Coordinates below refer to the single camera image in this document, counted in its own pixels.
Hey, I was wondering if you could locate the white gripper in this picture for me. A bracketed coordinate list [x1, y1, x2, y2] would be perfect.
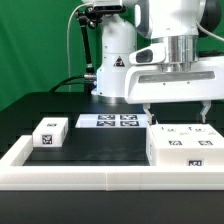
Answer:
[124, 56, 224, 125]

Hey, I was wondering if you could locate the white cabinet door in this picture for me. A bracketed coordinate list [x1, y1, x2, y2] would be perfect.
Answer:
[180, 124, 224, 148]
[151, 124, 190, 148]

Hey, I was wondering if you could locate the white cabinet body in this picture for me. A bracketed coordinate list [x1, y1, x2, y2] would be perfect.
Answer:
[146, 124, 224, 166]

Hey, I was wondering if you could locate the white cabinet top block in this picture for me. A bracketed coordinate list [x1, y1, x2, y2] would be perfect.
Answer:
[32, 117, 68, 147]

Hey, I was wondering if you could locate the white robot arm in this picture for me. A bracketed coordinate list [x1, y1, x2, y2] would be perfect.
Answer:
[82, 0, 224, 119]

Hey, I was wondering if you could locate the white flat tag plate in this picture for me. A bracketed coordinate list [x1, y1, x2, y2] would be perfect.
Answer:
[75, 114, 148, 128]

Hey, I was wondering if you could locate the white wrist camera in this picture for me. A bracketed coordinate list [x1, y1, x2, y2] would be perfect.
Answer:
[129, 44, 166, 65]

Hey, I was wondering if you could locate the black cable bundle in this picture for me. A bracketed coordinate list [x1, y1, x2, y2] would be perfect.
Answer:
[49, 75, 98, 93]

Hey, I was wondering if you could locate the black camera on mount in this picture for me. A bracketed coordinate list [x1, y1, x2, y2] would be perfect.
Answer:
[86, 5, 126, 14]

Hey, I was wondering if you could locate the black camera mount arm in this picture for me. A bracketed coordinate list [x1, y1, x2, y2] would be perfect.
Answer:
[75, 6, 102, 76]

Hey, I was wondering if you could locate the white cable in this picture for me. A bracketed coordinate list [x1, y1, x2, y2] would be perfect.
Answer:
[66, 3, 88, 93]

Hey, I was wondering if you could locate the white U-shaped table frame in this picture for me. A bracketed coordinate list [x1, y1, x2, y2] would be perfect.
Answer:
[0, 135, 224, 191]

